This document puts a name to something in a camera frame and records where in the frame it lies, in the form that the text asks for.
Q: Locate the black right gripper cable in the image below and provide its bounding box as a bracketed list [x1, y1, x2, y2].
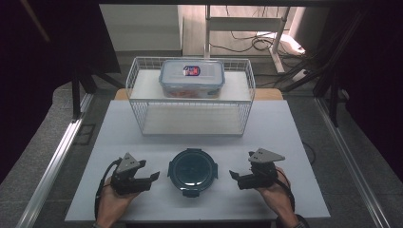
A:
[275, 167, 297, 213]

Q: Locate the white cabinet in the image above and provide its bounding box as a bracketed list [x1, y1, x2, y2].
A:
[99, 3, 184, 58]

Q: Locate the wooden table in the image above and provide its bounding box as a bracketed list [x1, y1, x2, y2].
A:
[113, 87, 284, 102]

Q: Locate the round container dark teal lid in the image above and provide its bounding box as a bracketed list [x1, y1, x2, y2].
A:
[166, 147, 220, 199]

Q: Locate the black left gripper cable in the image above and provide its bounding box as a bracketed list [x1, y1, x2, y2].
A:
[93, 157, 123, 220]

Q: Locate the bundle of floor cables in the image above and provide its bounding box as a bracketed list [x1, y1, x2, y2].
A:
[208, 6, 321, 93]

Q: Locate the person's right hand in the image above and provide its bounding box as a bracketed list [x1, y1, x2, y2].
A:
[256, 166, 297, 221]

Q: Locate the aluminium rail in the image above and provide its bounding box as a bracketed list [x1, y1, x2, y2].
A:
[15, 91, 95, 228]
[315, 96, 394, 228]

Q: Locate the clear rectangular food container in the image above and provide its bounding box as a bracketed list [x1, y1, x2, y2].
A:
[158, 59, 226, 99]

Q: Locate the person's left hand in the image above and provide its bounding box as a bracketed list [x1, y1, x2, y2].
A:
[96, 178, 143, 223]

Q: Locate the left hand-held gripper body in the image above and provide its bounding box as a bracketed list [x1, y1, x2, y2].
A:
[110, 152, 142, 196]

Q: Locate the black metal stand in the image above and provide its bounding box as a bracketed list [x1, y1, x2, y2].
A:
[70, 63, 126, 124]
[312, 63, 341, 128]

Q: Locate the black floor cable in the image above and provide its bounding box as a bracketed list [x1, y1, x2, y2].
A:
[301, 140, 317, 166]

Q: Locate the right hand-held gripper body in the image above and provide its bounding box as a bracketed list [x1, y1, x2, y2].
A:
[247, 147, 286, 190]

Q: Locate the white wire basket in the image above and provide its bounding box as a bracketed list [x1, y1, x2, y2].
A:
[125, 56, 257, 137]

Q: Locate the white desk frame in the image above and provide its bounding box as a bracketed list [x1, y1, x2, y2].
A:
[203, 4, 292, 74]

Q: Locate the dark curtain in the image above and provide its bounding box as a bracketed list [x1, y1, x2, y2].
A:
[0, 0, 122, 185]
[329, 0, 403, 176]

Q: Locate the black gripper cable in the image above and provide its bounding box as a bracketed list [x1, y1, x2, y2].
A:
[93, 157, 123, 220]
[275, 167, 297, 213]

